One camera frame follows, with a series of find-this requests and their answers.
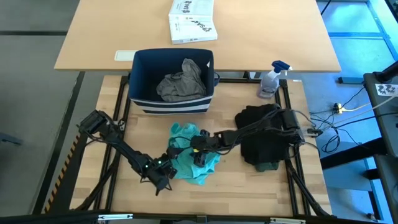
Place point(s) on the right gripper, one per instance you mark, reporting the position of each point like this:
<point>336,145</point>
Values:
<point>206,143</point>

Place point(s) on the white power strip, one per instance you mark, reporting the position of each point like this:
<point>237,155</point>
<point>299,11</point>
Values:
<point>338,109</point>

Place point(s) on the hazard striped black base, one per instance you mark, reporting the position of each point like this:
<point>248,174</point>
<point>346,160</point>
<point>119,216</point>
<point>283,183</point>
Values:
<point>62,174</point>

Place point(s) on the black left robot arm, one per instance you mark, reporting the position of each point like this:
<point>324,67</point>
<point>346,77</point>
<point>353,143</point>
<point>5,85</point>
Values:
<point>118,143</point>

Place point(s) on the silver metal bracket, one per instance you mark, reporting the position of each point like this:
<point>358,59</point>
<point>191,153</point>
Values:
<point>287,221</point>
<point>115,217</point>

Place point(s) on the navy white striped fabric bin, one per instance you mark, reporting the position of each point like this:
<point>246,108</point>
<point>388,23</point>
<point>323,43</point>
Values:
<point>149,71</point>

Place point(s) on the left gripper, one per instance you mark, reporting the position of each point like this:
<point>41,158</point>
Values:
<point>161,174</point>

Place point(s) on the white paper with black marks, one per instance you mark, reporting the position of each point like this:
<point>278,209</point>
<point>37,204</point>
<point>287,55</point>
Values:
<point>387,89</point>

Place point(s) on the white printed cardboard box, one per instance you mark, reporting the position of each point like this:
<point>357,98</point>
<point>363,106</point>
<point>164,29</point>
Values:
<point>191,21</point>

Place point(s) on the black garment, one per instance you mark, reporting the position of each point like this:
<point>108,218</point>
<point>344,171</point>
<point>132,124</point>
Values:
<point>264,149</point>

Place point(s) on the black equipment cart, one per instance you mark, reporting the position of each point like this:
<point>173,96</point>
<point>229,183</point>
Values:
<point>382,140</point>

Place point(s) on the Dawn spray bottle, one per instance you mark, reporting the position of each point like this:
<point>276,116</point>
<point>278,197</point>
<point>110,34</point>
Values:
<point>269,84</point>

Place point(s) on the light wooden table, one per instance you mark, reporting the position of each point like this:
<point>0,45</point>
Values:
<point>93,31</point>

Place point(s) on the grey chair leg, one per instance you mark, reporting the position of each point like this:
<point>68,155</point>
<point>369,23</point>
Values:
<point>11,138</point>

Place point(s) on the black front crossbar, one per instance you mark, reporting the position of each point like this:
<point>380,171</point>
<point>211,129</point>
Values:
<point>46,217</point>

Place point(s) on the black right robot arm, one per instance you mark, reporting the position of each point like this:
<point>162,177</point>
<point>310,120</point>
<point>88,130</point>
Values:
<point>267,127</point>

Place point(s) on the black metal table frame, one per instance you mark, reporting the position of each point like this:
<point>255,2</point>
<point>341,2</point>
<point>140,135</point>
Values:
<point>124,93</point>

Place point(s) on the grey garment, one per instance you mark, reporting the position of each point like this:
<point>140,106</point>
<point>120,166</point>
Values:
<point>183,84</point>

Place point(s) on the white rectangular label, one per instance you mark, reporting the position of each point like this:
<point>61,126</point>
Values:
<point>124,55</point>

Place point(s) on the teal garment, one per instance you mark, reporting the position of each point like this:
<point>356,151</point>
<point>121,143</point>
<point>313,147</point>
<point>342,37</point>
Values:
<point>189,168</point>

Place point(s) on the dark green shirt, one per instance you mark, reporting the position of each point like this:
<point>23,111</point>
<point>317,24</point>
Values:
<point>267,167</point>

